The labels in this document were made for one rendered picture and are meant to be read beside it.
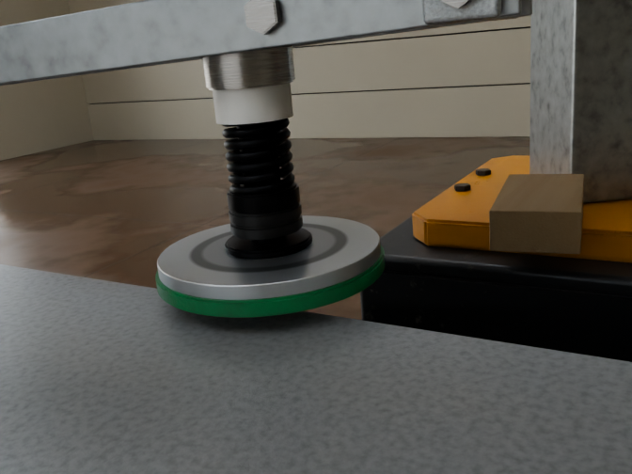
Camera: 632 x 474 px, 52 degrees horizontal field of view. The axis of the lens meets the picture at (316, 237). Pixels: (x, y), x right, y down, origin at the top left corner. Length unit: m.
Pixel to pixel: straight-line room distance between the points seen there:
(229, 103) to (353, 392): 0.27
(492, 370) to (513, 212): 0.33
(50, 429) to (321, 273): 0.23
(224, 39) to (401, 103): 6.37
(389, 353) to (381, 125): 6.54
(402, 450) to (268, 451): 0.08
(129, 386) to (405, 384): 0.20
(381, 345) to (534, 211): 0.32
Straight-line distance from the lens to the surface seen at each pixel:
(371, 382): 0.47
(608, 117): 0.99
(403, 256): 0.91
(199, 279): 0.56
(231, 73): 0.56
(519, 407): 0.44
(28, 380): 0.56
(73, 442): 0.46
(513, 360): 0.50
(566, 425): 0.43
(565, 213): 0.78
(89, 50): 0.62
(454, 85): 6.69
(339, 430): 0.42
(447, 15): 0.46
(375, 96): 6.99
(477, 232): 0.92
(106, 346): 0.58
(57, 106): 9.27
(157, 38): 0.57
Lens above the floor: 1.03
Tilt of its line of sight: 17 degrees down
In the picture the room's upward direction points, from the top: 5 degrees counter-clockwise
